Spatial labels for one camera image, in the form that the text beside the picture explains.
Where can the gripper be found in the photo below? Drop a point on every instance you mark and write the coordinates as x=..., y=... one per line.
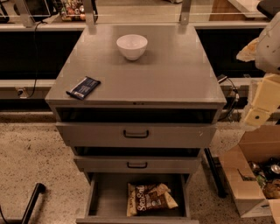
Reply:
x=269, y=49

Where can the brown chip bag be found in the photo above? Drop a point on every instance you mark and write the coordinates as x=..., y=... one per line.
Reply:
x=145, y=198

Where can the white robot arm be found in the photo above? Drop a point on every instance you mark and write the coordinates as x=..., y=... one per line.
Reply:
x=265, y=51

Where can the grey drawer cabinet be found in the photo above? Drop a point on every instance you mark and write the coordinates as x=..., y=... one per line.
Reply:
x=173, y=72

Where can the grey middle drawer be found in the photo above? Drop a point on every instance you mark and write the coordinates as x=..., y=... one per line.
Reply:
x=137, y=160

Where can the grey drawer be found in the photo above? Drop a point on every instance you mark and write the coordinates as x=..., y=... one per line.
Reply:
x=137, y=160
x=136, y=127
x=108, y=199

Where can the grey bottom drawer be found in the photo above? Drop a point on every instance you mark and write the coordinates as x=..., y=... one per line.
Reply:
x=108, y=199

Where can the grey top drawer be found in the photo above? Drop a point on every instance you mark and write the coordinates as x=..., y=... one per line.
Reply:
x=136, y=127

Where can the silver can in box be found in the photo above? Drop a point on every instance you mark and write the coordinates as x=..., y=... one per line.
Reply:
x=275, y=168

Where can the cardboard box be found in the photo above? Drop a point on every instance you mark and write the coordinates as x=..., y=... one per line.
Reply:
x=258, y=146

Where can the black metal leg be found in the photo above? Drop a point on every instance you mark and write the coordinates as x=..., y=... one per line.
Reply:
x=217, y=180

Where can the white ceramic bowl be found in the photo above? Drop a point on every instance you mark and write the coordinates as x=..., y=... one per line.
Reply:
x=132, y=46

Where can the dark blue snack bar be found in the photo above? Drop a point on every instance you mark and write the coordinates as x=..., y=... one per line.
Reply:
x=83, y=88

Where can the black bar on floor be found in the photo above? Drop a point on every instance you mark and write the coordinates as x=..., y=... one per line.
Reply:
x=38, y=189

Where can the right metal post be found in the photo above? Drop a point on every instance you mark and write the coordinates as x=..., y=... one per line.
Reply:
x=185, y=12

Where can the metal post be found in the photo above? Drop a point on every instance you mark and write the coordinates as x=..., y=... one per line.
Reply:
x=185, y=12
x=90, y=14

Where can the left metal post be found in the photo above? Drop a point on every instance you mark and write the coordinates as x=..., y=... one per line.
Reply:
x=90, y=14

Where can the wire snack basket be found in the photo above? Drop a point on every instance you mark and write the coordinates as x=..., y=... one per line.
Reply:
x=72, y=10

